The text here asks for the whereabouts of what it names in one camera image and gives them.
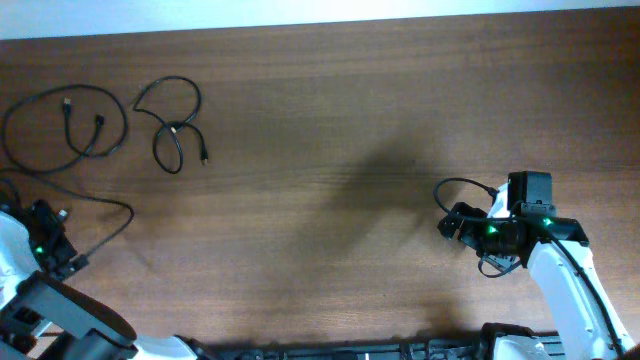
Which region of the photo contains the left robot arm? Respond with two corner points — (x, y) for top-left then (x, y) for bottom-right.
(1, 200), (206, 360)

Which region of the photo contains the black thin usb cable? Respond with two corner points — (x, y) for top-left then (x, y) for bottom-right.
(132, 75), (210, 175)

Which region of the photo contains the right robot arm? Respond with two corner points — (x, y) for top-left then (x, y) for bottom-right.
(428, 171), (639, 359)

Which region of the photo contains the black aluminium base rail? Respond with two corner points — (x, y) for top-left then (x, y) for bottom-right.
(196, 323), (567, 360)

